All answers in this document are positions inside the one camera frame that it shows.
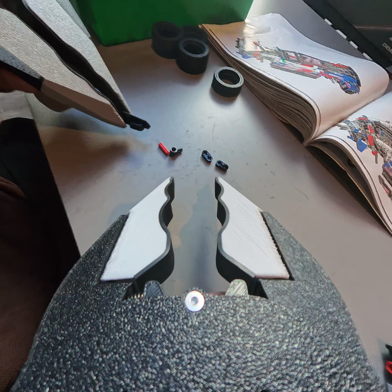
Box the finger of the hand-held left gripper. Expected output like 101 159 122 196
0 9 127 128
18 0 131 115

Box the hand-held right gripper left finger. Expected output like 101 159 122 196
100 177 175 290

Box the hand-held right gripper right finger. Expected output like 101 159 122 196
215 177 291 285

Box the green plastic bin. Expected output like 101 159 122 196
75 0 255 46

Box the black long panel piece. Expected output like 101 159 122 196
122 111 151 131

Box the instruction booklet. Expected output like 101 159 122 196
199 14 392 235

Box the person's left hand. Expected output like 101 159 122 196
0 65 41 94

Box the black rubber tyre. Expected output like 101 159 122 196
152 21 184 59
181 25 209 43
176 37 210 75
211 67 244 98

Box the toy car set box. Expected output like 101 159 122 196
302 0 392 74

